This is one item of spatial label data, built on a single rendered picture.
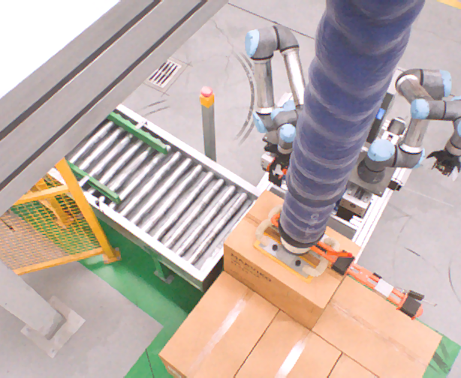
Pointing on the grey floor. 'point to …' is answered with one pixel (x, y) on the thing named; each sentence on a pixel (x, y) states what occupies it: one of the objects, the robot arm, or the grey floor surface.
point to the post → (209, 126)
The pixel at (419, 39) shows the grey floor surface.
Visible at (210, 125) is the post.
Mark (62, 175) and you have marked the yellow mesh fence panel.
